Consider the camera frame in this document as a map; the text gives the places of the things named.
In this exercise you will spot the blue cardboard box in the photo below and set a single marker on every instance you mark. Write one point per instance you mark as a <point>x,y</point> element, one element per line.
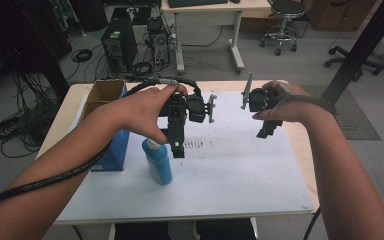
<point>108,90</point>

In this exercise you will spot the person's right hand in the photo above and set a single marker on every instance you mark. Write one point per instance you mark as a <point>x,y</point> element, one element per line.
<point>293,103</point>

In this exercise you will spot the black metal stand post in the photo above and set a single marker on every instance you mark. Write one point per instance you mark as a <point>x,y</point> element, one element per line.
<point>363,46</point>

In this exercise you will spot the person's left hand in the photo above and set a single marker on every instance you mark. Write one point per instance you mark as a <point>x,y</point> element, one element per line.
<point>140,110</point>

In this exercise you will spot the white paper sheet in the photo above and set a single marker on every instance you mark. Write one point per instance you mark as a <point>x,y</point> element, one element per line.
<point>226,173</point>

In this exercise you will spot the dark curtain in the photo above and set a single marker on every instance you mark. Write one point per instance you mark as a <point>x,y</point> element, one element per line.
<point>20,36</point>

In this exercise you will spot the brown wooden cabinet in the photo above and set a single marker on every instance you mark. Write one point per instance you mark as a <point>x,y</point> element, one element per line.
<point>340,15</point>

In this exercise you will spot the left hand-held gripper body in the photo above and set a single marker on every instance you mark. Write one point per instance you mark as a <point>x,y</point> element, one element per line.
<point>196,108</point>

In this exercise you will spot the black office chair base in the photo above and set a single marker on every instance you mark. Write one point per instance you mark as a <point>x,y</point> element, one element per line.
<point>353,60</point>

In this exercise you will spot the black computer mouse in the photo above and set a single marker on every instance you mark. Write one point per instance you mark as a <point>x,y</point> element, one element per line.
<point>235,1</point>

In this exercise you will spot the blue bottle with white cap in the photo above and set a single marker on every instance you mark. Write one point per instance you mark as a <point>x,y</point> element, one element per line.
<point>159,165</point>

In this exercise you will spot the black computer tower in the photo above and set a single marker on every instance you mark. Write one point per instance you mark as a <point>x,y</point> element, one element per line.
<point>120,43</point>

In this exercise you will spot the black round stool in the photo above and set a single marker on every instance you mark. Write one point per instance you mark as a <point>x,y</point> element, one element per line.
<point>285,20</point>

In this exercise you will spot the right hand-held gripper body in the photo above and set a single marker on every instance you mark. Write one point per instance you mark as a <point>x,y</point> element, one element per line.
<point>258,100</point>

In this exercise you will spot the light wooden table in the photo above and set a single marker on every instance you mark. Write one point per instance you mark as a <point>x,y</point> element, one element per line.
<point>301,143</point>

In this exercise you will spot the white desk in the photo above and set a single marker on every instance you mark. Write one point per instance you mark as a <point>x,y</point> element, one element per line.
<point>213,11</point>

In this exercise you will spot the black keyboard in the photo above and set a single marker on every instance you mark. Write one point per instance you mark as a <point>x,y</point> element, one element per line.
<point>196,2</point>

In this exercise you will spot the grey floor mat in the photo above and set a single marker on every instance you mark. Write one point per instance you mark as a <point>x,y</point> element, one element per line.
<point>356,116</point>

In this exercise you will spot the open computer case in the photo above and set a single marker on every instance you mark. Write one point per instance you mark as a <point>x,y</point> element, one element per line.
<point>159,41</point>

